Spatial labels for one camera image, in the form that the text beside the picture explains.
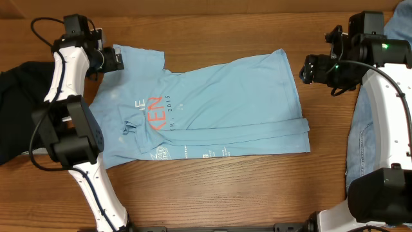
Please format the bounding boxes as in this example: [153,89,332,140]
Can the blue denim jeans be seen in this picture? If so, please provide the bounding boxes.
[346,0,411,189]

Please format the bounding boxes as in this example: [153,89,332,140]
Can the black folded garment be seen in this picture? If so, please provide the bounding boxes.
[1,61,55,164]

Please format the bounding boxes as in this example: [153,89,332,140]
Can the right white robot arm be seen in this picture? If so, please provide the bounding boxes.
[299,11,411,231]

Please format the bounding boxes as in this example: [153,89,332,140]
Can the light blue printed t-shirt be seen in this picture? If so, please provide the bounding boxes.
[90,46,310,168]

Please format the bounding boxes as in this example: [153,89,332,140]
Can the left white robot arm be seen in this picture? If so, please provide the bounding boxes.
[32,14,134,231]

